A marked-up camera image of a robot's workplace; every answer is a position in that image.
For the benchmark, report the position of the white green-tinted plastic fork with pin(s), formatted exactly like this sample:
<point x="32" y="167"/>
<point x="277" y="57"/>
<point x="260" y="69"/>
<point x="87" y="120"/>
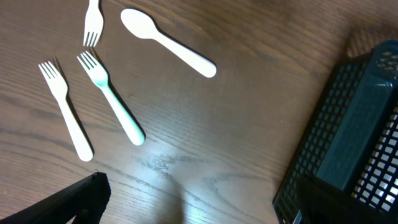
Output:
<point x="100" y="78"/>

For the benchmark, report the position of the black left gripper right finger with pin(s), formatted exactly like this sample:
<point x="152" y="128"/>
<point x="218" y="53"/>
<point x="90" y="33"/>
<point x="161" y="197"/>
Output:
<point x="319" y="203"/>

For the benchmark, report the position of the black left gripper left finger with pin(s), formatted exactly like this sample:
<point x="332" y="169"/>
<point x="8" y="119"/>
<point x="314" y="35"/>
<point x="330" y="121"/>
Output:
<point x="82" y="202"/>

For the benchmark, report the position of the thick white plastic spoon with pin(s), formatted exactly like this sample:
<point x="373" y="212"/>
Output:
<point x="143" y="26"/>

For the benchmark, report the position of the dark green plastic basket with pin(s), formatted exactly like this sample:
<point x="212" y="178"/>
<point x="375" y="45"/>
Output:
<point x="350" y="141"/>

